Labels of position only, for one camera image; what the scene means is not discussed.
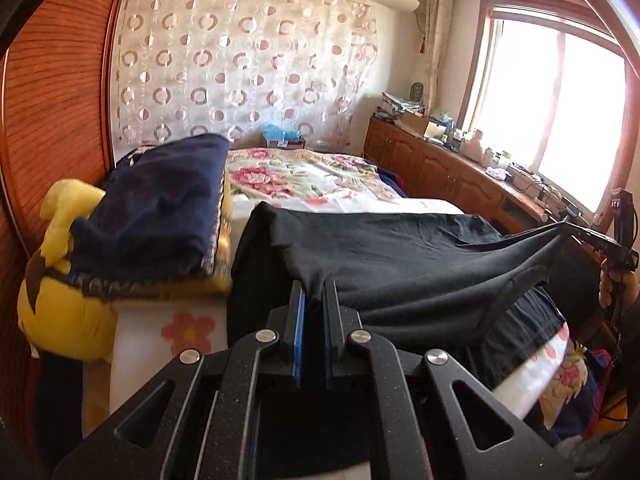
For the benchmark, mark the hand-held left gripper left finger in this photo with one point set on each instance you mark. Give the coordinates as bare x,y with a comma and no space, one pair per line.
300,340

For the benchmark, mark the window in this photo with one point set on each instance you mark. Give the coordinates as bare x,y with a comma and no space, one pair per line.
550,100

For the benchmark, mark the reddish wooden slatted headboard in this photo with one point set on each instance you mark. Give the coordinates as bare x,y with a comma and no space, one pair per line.
55,110

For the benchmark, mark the floral print quilt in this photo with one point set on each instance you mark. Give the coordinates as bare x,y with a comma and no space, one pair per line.
300,175

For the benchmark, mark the blue plastic bag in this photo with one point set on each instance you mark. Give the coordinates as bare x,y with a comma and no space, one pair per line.
280,135

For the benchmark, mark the yellow plush toy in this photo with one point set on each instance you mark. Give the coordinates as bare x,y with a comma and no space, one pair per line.
65,320

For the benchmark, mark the folded yellow patterned blanket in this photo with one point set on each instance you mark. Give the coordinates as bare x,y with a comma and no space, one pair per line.
222,260

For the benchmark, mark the black t-shirt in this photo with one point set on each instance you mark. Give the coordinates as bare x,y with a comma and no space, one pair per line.
400,270

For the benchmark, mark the beige tied curtain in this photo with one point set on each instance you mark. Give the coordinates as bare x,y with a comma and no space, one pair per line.
435,45

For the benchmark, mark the white pink-flower bed sheet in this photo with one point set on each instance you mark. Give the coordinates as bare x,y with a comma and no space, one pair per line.
150,360

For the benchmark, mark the stack of books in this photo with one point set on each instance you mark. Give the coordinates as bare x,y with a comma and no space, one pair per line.
397,105

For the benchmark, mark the folded navy blue cloth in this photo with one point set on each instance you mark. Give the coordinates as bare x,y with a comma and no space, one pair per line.
160,210

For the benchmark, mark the cardboard box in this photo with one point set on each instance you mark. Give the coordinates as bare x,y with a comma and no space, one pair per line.
415,121

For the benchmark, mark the circle-patterned sheer curtain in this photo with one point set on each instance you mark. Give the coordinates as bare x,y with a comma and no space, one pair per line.
240,60

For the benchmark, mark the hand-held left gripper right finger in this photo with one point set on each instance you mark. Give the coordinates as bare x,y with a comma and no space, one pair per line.
329,350

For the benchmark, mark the wooden cabinet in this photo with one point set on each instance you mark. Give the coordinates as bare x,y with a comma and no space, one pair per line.
425,170

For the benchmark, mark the person's right hand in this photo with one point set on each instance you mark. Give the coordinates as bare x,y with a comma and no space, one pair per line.
604,285

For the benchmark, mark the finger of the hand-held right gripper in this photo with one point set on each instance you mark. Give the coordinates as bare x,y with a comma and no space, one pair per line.
582,234

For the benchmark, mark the white box device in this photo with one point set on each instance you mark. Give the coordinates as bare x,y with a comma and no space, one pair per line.
522,176

